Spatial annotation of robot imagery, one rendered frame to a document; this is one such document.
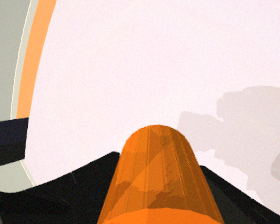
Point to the orange knob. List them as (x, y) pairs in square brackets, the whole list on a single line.
[(158, 180)]

